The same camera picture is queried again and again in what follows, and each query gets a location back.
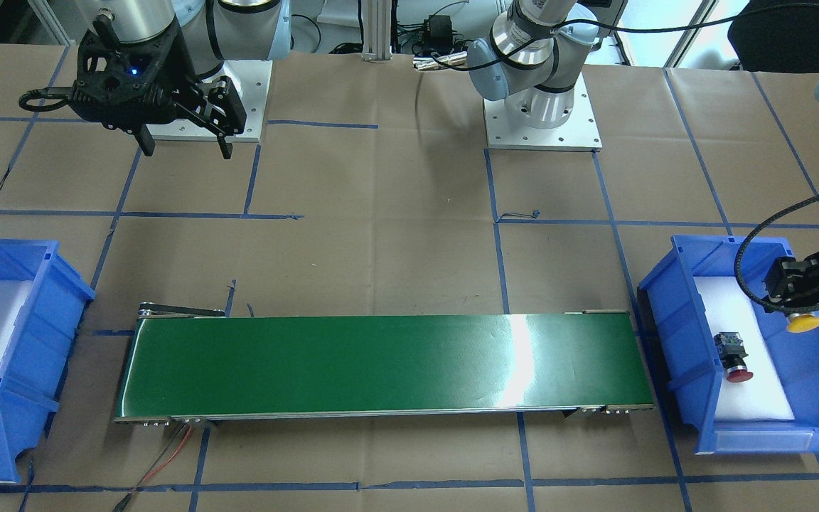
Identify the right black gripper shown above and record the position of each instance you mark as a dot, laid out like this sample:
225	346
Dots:
180	72

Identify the yellow push button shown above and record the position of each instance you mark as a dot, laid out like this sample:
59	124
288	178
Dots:
802	322

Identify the red push button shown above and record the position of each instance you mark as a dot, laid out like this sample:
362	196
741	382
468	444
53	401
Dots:
730	349

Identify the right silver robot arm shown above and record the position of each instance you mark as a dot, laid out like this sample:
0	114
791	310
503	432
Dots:
214	31

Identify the blue bin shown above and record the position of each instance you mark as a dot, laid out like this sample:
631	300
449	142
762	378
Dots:
693	363
33	366

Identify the green conveyor belt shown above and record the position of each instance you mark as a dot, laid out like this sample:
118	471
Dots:
310	367

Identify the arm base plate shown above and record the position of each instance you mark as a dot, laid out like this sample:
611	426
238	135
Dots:
580	131
252	79

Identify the aluminium frame post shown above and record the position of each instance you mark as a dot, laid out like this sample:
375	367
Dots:
377	26

